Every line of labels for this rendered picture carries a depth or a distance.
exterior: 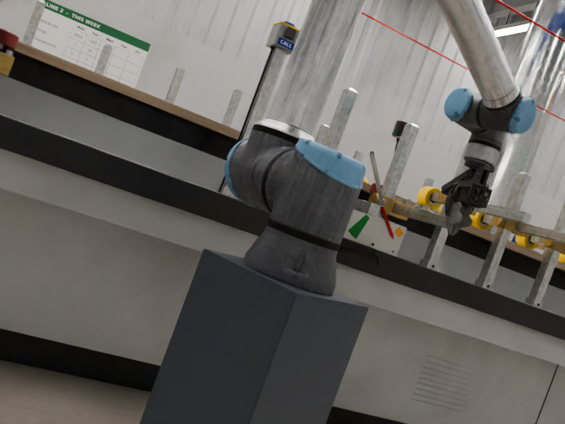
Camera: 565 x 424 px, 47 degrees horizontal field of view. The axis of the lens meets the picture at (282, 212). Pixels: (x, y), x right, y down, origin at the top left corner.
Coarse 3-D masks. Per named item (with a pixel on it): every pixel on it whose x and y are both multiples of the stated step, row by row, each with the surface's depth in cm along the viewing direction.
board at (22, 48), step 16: (16, 48) 177; (32, 48) 179; (48, 64) 182; (64, 64) 182; (96, 80) 186; (112, 80) 188; (128, 96) 191; (144, 96) 191; (176, 112) 196; (192, 112) 197; (208, 128) 201; (224, 128) 202; (368, 192) 224; (416, 208) 232; (528, 256) 255
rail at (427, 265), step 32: (0, 128) 162; (32, 128) 164; (64, 160) 168; (96, 160) 171; (128, 160) 175; (160, 192) 179; (192, 192) 182; (224, 224) 187; (256, 224) 191; (352, 256) 204; (384, 256) 209; (416, 288) 215; (448, 288) 220; (480, 288) 225; (512, 320) 232; (544, 320) 238
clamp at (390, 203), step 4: (372, 196) 209; (376, 196) 207; (384, 196) 207; (368, 200) 210; (372, 200) 208; (376, 200) 206; (388, 200) 208; (392, 200) 208; (396, 200) 209; (388, 204) 208; (392, 204) 208; (404, 204) 210; (380, 208) 207; (384, 208) 208; (388, 208) 208; (392, 208) 209; (388, 212) 208; (392, 212) 209; (396, 216) 210; (400, 216) 210; (404, 216) 211
